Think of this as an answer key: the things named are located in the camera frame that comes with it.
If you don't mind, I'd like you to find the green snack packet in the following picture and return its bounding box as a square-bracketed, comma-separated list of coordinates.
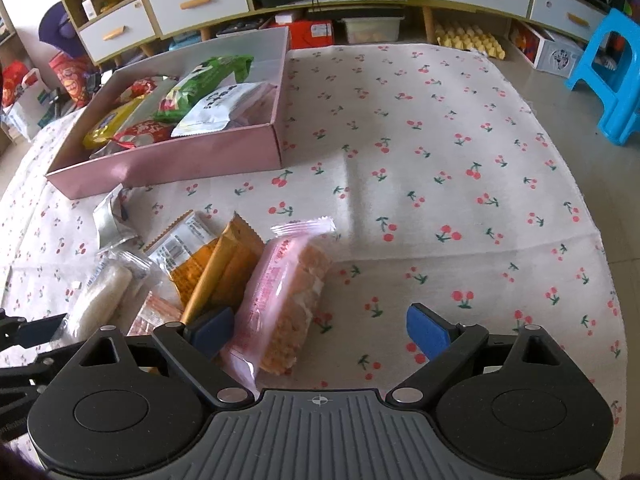
[153, 55, 254, 124]

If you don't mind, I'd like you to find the small red snack packet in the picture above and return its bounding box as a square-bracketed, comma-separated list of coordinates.
[115, 75, 177, 104]

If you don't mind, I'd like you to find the gold wafer bar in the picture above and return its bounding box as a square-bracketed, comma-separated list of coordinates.
[180, 212, 265, 324]

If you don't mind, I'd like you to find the purple cap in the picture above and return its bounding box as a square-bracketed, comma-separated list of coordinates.
[38, 2, 87, 58]

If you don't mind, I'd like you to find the yellow cracker packet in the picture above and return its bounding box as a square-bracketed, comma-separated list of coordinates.
[82, 96, 146, 151]

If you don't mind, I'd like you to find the clear rice cake packet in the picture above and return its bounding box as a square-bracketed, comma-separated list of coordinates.
[52, 249, 163, 348]

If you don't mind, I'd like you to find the red lantern bag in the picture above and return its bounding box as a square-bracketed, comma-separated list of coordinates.
[49, 51, 98, 107]

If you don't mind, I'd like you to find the long wooden tv cabinet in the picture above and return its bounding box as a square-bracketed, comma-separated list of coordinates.
[62, 0, 605, 63]

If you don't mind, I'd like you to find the white snack pouch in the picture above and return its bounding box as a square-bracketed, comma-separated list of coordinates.
[171, 81, 276, 138]

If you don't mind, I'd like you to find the orange cracker packet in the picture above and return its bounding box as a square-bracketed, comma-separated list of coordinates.
[143, 210, 217, 307]

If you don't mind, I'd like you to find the red white snack packet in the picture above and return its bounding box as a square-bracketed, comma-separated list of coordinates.
[112, 119, 175, 150]

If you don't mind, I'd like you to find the yellow egg tray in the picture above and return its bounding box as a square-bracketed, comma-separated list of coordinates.
[435, 22, 506, 60]

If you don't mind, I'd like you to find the blue plastic stool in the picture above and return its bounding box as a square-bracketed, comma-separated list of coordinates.
[565, 9, 639, 145]

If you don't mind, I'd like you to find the white shopping bag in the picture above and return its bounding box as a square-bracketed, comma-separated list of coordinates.
[1, 61, 54, 142]

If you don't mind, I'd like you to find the grey foil small packet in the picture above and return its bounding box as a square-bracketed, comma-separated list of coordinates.
[92, 183, 138, 254]

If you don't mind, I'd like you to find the brown biscuit stack packet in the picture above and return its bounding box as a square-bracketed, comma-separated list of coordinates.
[128, 292, 182, 336]

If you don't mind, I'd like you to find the pink cardboard box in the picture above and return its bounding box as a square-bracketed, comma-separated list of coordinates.
[46, 27, 290, 200]

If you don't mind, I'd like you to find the clear storage bin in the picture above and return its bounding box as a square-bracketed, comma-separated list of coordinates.
[342, 16, 402, 44]

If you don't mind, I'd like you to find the pink snack packet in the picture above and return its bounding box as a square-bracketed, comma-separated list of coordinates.
[220, 216, 335, 391]

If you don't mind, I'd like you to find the red cardboard box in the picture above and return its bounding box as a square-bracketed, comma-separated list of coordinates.
[270, 20, 334, 50]

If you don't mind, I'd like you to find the cherry print tablecloth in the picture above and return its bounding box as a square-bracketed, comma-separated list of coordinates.
[0, 41, 629, 466]

